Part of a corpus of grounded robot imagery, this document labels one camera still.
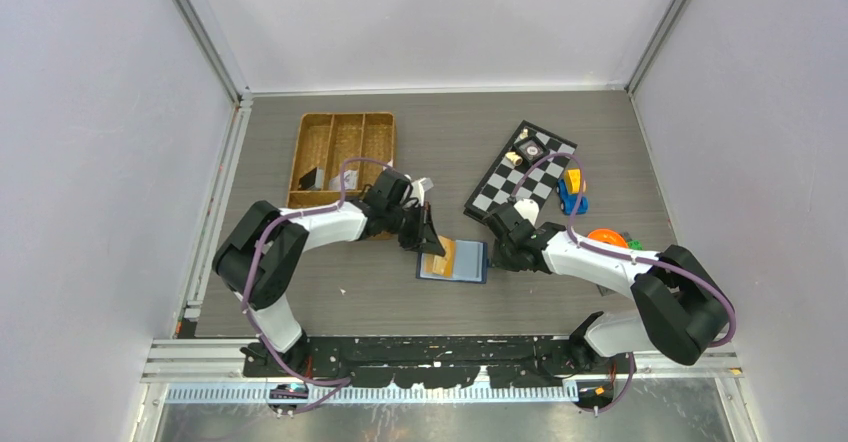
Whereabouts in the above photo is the black white chessboard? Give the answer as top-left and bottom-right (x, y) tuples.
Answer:
(463, 121), (578, 223)

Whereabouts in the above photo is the tan credit card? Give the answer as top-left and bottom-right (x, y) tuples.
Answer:
(422, 254), (446, 276)

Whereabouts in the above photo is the black credit card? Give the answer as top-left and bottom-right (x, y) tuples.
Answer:
(297, 167), (325, 191)

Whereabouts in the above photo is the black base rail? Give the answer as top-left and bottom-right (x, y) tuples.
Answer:
(240, 335), (635, 389)

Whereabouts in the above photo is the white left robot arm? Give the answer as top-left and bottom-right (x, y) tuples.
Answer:
(212, 169), (445, 376)

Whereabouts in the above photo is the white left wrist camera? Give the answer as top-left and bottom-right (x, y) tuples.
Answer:
(408, 177), (434, 206)

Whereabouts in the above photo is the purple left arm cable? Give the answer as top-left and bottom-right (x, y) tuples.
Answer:
(241, 156), (399, 414)

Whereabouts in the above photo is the gold VIP credit card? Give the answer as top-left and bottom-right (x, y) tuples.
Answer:
(429, 236), (456, 278)

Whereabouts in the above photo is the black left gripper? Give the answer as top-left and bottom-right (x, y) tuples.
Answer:
(384, 201), (444, 256)

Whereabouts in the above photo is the blue yellow toy car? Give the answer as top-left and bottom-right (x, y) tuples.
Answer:
(556, 169), (589, 215)

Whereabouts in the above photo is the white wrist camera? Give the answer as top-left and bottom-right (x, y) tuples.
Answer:
(408, 177), (434, 206)
(514, 198), (540, 226)

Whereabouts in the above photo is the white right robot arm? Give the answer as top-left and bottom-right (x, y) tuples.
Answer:
(484, 199), (736, 373)

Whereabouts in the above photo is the white credit card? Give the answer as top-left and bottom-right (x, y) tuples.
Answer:
(339, 170), (359, 190)

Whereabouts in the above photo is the blue card holder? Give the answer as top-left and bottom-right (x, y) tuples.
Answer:
(416, 240), (489, 284)

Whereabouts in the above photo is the woven bamboo cutlery tray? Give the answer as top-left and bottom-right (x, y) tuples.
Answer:
(285, 112), (396, 208)

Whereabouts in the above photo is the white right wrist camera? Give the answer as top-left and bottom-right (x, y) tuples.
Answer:
(514, 198), (540, 226)

